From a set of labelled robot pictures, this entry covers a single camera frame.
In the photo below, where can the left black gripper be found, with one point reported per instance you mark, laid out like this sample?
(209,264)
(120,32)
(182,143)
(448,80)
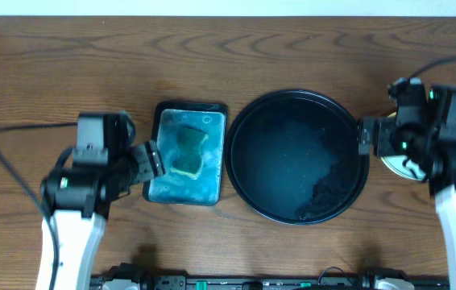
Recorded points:
(149,159)

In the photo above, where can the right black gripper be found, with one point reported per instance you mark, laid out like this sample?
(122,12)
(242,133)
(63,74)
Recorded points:
(384,126)

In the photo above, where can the green yellow sponge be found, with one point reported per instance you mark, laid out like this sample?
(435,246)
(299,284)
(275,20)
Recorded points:
(189,161)

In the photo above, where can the white plate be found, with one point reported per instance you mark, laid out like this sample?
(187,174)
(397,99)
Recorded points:
(408,170)

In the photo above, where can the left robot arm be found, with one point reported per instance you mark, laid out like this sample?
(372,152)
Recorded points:
(78,200)

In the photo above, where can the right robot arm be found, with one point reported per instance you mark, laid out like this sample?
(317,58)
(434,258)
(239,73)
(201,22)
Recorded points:
(424,132)

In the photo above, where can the rectangular black water tray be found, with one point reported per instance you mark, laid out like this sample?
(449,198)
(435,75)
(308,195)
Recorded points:
(172,188)

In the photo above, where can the round black serving tray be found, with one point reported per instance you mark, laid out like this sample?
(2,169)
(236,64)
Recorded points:
(292,156)

